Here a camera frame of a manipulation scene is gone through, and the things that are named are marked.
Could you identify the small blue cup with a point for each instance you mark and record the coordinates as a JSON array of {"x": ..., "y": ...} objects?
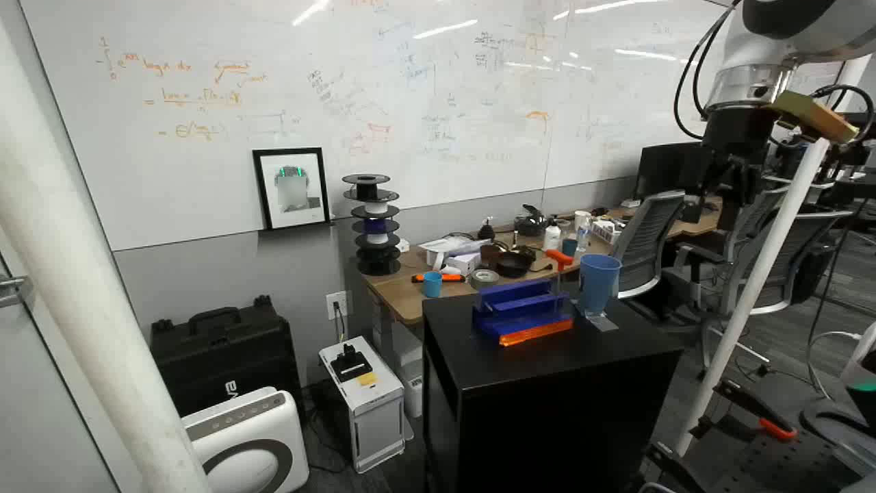
[{"x": 432, "y": 286}]

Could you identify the blue tool holder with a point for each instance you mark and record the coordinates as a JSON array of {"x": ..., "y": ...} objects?
[{"x": 514, "y": 306}]

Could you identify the white cardboard box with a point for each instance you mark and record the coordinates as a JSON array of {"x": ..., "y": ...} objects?
[{"x": 449, "y": 249}]

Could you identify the large whiteboard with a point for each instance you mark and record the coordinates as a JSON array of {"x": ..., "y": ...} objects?
[{"x": 365, "y": 91}]

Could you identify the white wall outlet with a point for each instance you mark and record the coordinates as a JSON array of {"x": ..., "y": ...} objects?
[{"x": 334, "y": 306}]

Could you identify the small grey flat piece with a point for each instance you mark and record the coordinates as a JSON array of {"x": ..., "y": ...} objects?
[{"x": 601, "y": 323}]

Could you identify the grey mesh office chair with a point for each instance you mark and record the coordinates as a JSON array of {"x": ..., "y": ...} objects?
[{"x": 647, "y": 234}]

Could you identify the black framed portrait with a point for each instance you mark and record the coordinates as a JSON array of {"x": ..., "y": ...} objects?
[{"x": 290, "y": 188}]

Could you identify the wooden desk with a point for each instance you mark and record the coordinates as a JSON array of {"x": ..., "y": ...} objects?
[{"x": 400, "y": 291}]

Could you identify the black bowl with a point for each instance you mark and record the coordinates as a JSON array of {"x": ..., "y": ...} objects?
[{"x": 512, "y": 264}]

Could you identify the black cabinet table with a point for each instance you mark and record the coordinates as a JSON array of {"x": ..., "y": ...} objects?
[{"x": 547, "y": 402}]

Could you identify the blue plastic cup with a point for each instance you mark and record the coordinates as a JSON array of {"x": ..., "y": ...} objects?
[{"x": 597, "y": 283}]

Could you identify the thick white pole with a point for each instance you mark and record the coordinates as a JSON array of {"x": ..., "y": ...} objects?
[{"x": 82, "y": 291}]

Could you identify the black hard carrying case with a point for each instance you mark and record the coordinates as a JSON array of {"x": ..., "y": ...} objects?
[{"x": 223, "y": 351}]

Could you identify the white bottle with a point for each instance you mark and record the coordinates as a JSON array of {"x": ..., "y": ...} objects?
[{"x": 550, "y": 239}]

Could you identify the black kettle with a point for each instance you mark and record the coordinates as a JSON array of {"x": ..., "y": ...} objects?
[{"x": 530, "y": 223}]

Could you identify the tan wrist camera box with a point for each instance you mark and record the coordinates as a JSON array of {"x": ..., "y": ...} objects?
[{"x": 814, "y": 117}]

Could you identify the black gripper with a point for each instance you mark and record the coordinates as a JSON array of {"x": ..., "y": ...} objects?
[{"x": 740, "y": 139}]

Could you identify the black computer monitor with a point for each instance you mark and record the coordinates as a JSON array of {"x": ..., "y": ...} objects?
[{"x": 672, "y": 169}]

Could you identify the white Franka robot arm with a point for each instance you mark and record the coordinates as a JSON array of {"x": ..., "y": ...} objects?
[{"x": 783, "y": 42}]

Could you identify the small orange object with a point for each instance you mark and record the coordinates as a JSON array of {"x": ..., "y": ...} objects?
[{"x": 560, "y": 258}]

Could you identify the stack of filament spools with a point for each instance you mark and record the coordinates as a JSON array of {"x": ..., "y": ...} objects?
[{"x": 372, "y": 223}]

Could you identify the grey office chair with armrests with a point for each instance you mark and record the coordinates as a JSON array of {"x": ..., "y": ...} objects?
[{"x": 802, "y": 249}]

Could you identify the orange tool on desk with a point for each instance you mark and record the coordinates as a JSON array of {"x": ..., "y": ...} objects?
[{"x": 441, "y": 279}]

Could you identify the black charger device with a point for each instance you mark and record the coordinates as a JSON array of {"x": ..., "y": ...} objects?
[{"x": 352, "y": 362}]

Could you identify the white cylindrical container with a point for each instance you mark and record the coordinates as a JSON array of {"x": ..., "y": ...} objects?
[{"x": 413, "y": 397}]

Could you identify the white box unit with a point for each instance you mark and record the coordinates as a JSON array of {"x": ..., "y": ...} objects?
[{"x": 369, "y": 413}]

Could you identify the white air purifier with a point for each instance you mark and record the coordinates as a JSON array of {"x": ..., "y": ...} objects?
[{"x": 248, "y": 443}]

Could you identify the thin white stand pole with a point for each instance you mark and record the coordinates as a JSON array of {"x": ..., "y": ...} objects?
[{"x": 755, "y": 283}]

